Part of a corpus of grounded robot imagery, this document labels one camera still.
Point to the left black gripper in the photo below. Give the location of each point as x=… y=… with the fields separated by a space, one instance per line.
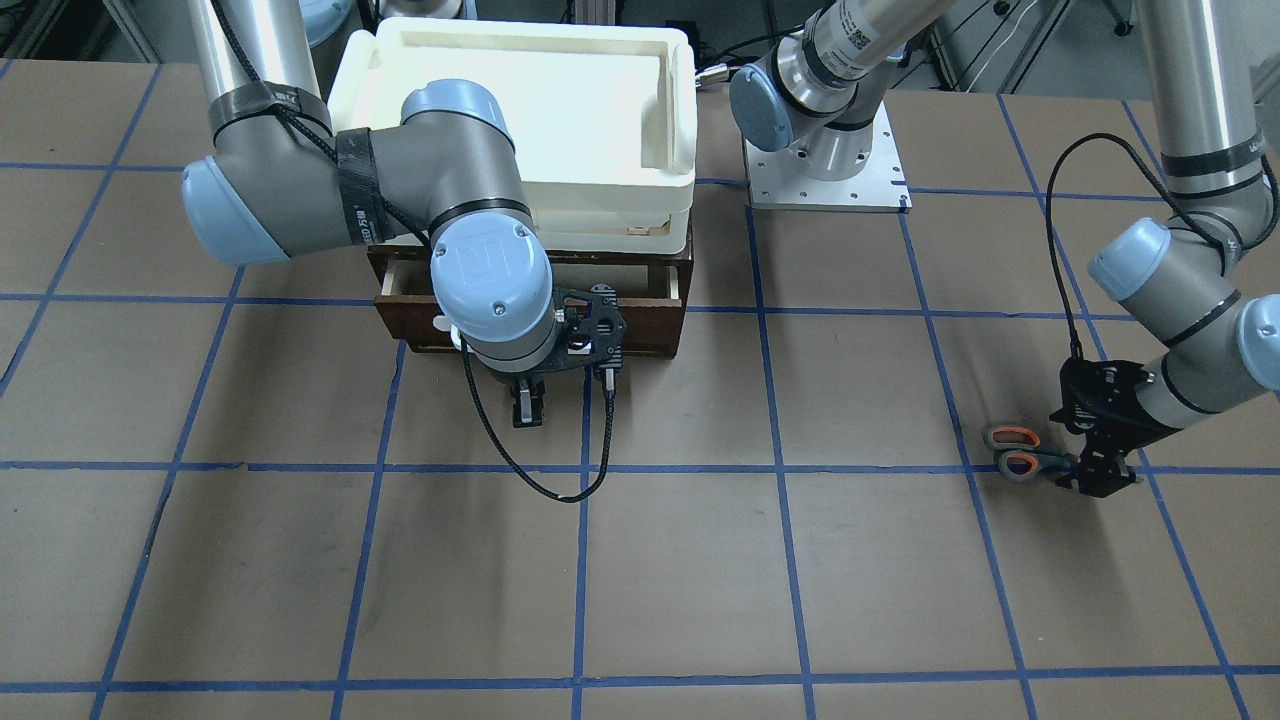
x=1127 y=428

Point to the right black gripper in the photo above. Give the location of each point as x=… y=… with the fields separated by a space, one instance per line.
x=521 y=384

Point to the grey orange scissors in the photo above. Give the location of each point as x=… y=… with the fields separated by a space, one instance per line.
x=1021 y=456

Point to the wooden drawer with white handle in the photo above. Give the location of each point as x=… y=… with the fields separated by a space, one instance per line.
x=654 y=327

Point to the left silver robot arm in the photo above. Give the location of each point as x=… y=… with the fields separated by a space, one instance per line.
x=1172 y=276

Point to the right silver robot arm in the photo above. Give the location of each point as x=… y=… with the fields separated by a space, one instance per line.
x=281 y=183

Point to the dark brown wooden cabinet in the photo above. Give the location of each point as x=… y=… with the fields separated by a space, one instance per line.
x=491 y=265

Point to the cream plastic tray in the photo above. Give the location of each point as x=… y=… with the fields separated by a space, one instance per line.
x=604 y=118

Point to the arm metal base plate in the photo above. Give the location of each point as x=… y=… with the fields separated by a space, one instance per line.
x=832 y=170

